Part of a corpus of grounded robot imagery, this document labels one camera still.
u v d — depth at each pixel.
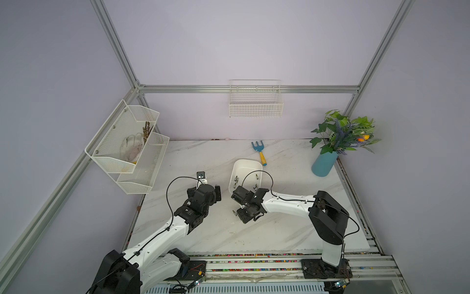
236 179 1.01
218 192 0.76
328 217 0.48
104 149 0.69
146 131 0.80
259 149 1.15
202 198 0.62
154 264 0.56
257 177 1.03
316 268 0.73
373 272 0.74
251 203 0.65
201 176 0.70
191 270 0.73
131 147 0.78
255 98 1.00
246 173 0.81
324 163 1.01
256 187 0.98
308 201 0.51
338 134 0.79
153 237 0.48
